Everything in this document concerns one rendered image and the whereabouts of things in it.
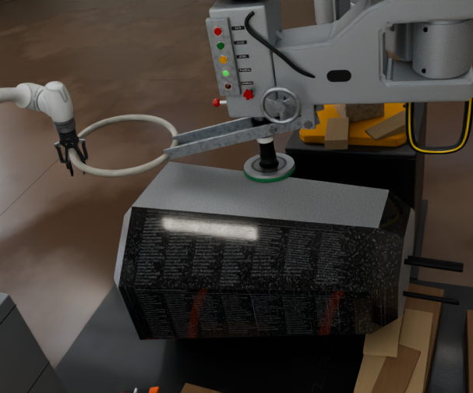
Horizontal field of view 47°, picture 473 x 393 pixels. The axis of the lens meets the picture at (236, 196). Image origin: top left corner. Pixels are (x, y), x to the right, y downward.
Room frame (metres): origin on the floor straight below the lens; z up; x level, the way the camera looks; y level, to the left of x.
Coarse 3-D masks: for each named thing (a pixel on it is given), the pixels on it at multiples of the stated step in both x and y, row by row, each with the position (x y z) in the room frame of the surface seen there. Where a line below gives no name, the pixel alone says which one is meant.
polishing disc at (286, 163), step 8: (248, 160) 1.98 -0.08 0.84; (256, 160) 1.97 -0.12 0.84; (280, 160) 1.94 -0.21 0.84; (288, 160) 1.93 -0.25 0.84; (248, 168) 1.91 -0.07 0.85; (256, 168) 1.89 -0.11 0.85; (264, 168) 1.88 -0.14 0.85; (272, 168) 1.87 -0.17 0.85; (280, 168) 1.86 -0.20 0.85; (288, 168) 1.85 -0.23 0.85; (256, 176) 1.84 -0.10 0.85; (264, 176) 1.82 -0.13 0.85; (272, 176) 1.81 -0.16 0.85; (280, 176) 1.82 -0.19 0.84
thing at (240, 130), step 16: (288, 112) 1.93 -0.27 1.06; (208, 128) 2.06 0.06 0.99; (224, 128) 2.04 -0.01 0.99; (240, 128) 2.01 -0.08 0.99; (256, 128) 1.87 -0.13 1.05; (272, 128) 1.84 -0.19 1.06; (288, 128) 1.82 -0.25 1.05; (192, 144) 1.98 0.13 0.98; (208, 144) 1.95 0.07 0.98; (224, 144) 1.92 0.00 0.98
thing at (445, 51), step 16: (416, 32) 1.67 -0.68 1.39; (432, 32) 1.61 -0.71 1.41; (448, 32) 1.59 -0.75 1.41; (464, 32) 1.59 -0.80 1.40; (416, 48) 1.67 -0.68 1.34; (432, 48) 1.61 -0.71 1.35; (448, 48) 1.59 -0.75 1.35; (464, 48) 1.59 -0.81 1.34; (416, 64) 1.66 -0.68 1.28; (432, 64) 1.61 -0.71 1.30; (448, 64) 1.58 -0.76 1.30; (464, 64) 1.59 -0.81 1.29
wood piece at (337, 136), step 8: (328, 120) 2.20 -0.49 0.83; (336, 120) 2.19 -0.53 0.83; (344, 120) 2.17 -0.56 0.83; (328, 128) 2.13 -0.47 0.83; (336, 128) 2.12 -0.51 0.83; (344, 128) 2.11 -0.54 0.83; (328, 136) 2.06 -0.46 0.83; (336, 136) 2.05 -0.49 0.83; (344, 136) 2.03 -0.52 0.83; (328, 144) 2.03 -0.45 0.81; (336, 144) 2.02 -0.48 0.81; (344, 144) 2.01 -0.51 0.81
